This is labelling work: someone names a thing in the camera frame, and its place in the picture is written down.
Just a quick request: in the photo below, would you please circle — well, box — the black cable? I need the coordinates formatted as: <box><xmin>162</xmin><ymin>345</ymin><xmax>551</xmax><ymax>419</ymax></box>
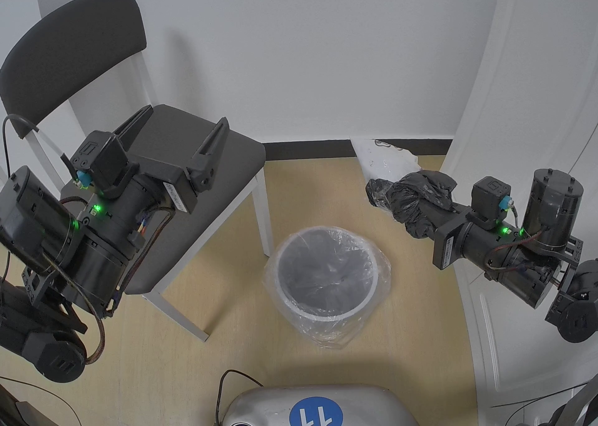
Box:
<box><xmin>1</xmin><ymin>114</ymin><xmax>75</xmax><ymax>177</ymax></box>
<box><xmin>215</xmin><ymin>369</ymin><xmax>265</xmax><ymax>424</ymax></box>

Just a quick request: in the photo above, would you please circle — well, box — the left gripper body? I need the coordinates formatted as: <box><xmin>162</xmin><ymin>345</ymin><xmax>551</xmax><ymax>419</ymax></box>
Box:
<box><xmin>85</xmin><ymin>160</ymin><xmax>199</xmax><ymax>254</ymax></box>

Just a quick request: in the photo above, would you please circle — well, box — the clear printed wrapper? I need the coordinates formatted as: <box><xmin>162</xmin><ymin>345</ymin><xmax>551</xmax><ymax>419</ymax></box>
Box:
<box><xmin>349</xmin><ymin>136</ymin><xmax>420</xmax><ymax>182</ymax></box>

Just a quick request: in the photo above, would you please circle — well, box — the dark grey padded white chair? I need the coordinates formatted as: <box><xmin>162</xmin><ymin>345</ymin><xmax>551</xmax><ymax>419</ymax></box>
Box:
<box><xmin>0</xmin><ymin>0</ymin><xmax>267</xmax><ymax>343</ymax></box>

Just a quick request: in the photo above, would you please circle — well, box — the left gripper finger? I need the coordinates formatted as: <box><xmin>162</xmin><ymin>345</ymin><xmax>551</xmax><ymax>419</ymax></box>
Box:
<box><xmin>186</xmin><ymin>116</ymin><xmax>230</xmax><ymax>192</ymax></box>
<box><xmin>111</xmin><ymin>105</ymin><xmax>154</xmax><ymax>155</ymax></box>

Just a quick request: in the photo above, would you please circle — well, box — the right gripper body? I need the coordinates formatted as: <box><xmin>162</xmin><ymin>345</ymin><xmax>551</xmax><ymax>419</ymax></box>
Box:
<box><xmin>432</xmin><ymin>209</ymin><xmax>527</xmax><ymax>271</ymax></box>

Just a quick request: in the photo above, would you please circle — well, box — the white panelled door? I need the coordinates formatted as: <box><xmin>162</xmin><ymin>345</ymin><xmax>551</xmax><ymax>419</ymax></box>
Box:
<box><xmin>439</xmin><ymin>0</ymin><xmax>598</xmax><ymax>426</ymax></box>

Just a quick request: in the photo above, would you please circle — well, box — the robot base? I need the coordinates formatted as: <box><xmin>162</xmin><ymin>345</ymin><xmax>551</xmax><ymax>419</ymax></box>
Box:
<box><xmin>224</xmin><ymin>384</ymin><xmax>421</xmax><ymax>426</ymax></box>

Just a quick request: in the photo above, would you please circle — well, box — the pale grey trash bin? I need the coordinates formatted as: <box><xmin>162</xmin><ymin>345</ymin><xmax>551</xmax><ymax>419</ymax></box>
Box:
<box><xmin>275</xmin><ymin>226</ymin><xmax>380</xmax><ymax>329</ymax></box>

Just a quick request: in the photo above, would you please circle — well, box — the black plastic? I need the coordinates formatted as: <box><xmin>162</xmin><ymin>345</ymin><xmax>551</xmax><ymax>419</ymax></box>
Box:
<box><xmin>366</xmin><ymin>170</ymin><xmax>459</xmax><ymax>240</ymax></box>

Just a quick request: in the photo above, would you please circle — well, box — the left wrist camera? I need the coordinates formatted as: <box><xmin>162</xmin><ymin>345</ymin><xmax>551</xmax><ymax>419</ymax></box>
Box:
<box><xmin>69</xmin><ymin>131</ymin><xmax>141</xmax><ymax>200</ymax></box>

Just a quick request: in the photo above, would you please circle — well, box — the clear plastic bag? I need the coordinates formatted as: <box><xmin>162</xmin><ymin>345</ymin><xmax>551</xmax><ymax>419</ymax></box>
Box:
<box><xmin>263</xmin><ymin>228</ymin><xmax>392</xmax><ymax>350</ymax></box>

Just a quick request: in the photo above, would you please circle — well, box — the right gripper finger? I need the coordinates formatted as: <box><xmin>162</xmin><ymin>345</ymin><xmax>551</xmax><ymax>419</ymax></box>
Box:
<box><xmin>423</xmin><ymin>202</ymin><xmax>463</xmax><ymax>228</ymax></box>

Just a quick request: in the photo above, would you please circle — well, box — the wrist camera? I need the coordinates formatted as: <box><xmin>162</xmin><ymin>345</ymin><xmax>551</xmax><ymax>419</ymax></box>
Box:
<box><xmin>69</xmin><ymin>131</ymin><xmax>141</xmax><ymax>200</ymax></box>
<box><xmin>471</xmin><ymin>176</ymin><xmax>513</xmax><ymax>232</ymax></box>

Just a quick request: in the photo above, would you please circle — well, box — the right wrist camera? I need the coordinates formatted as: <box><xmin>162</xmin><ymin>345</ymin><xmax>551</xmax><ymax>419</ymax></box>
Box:
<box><xmin>471</xmin><ymin>176</ymin><xmax>513</xmax><ymax>232</ymax></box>

